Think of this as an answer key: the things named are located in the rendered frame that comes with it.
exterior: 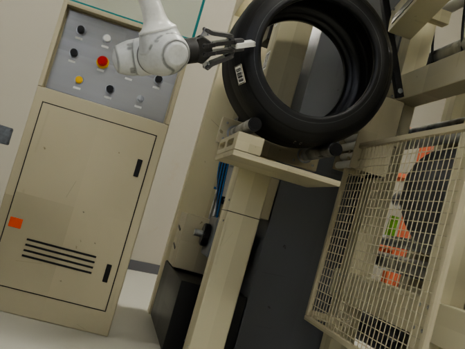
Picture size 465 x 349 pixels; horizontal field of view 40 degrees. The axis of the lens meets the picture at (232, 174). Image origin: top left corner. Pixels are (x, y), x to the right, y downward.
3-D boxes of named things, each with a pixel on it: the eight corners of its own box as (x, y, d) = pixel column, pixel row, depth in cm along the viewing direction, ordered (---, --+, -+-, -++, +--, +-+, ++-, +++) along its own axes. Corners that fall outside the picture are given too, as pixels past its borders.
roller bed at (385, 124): (331, 168, 259) (350, 98, 261) (365, 179, 261) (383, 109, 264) (349, 166, 239) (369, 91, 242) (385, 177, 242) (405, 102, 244)
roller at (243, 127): (243, 131, 237) (236, 142, 237) (232, 125, 237) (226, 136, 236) (264, 121, 203) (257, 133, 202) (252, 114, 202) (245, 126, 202)
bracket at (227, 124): (214, 142, 238) (221, 117, 238) (313, 172, 244) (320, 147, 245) (216, 141, 234) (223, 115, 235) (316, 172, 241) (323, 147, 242)
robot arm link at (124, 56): (160, 72, 191) (177, 73, 180) (111, 79, 185) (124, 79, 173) (156, 35, 189) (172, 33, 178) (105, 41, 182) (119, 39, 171)
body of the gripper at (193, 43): (177, 34, 189) (205, 31, 193) (178, 62, 193) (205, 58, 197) (187, 40, 183) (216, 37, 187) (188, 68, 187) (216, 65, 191)
